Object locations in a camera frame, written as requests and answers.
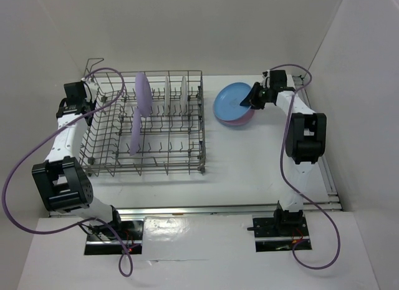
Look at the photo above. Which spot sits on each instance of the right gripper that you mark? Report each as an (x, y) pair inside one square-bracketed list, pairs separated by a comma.
[(252, 98)]

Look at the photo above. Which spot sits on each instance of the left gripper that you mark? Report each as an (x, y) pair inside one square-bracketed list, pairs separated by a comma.
[(91, 103)]

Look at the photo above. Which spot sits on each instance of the pink plate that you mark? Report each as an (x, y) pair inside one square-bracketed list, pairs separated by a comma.
[(241, 121)]

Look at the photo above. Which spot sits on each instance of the small purple plate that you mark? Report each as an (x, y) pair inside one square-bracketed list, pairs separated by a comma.
[(135, 132)]

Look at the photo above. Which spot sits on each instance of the white plate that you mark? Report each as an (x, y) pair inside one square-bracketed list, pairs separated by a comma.
[(167, 90), (184, 95)]

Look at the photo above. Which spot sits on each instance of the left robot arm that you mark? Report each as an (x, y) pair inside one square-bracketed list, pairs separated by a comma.
[(61, 181)]

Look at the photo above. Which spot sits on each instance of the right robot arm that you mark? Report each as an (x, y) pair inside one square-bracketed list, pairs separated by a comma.
[(291, 202)]

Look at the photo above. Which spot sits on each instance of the large purple plate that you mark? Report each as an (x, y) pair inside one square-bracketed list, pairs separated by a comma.
[(144, 94)]

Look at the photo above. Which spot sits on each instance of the grey wire dish rack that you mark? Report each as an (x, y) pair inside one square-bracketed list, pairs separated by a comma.
[(168, 144)]

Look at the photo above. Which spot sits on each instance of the aluminium rail front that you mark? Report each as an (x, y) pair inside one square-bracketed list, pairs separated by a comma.
[(198, 210)]

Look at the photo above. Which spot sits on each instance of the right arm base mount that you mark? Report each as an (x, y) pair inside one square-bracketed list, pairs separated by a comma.
[(270, 239)]

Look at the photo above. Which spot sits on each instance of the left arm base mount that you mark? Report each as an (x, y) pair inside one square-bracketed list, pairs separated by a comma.
[(103, 242)]

